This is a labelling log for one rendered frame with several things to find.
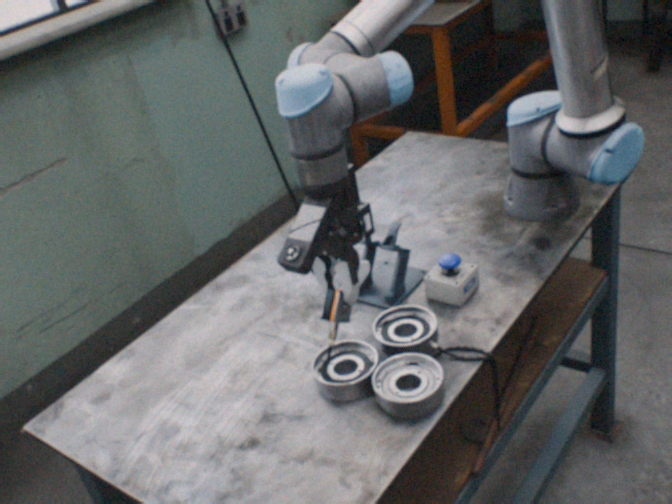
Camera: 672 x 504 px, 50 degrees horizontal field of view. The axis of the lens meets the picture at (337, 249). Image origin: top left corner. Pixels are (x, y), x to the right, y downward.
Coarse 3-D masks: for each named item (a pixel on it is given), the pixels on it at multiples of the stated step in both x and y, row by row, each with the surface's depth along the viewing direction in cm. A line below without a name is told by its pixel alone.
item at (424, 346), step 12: (384, 312) 121; (396, 312) 122; (408, 312) 122; (420, 312) 121; (396, 324) 120; (408, 324) 120; (420, 324) 119; (432, 324) 118; (396, 336) 120; (408, 336) 121; (432, 336) 115; (384, 348) 116; (396, 348) 114; (408, 348) 114; (420, 348) 114; (432, 348) 117
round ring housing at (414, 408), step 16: (384, 368) 111; (432, 368) 109; (400, 384) 110; (416, 384) 110; (384, 400) 105; (400, 400) 103; (416, 400) 103; (432, 400) 104; (400, 416) 105; (416, 416) 105
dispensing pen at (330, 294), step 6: (330, 294) 110; (330, 300) 110; (324, 306) 110; (330, 306) 110; (324, 312) 110; (330, 312) 110; (324, 318) 110; (330, 324) 111; (336, 324) 111; (330, 330) 111; (336, 330) 111; (330, 336) 111; (330, 342) 111; (330, 348) 112
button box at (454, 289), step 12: (468, 264) 128; (432, 276) 127; (444, 276) 127; (456, 276) 126; (468, 276) 126; (432, 288) 127; (444, 288) 126; (456, 288) 124; (468, 288) 126; (444, 300) 127; (456, 300) 125
